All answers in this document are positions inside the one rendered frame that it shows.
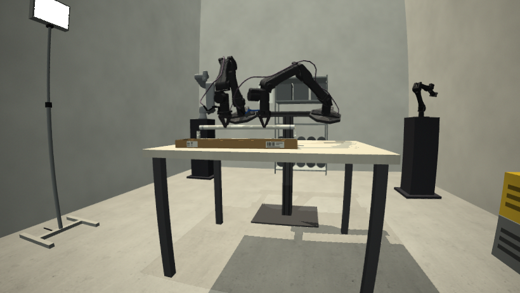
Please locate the tan open cardboard box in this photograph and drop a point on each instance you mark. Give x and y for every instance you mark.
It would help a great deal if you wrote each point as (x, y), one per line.
(237, 143)

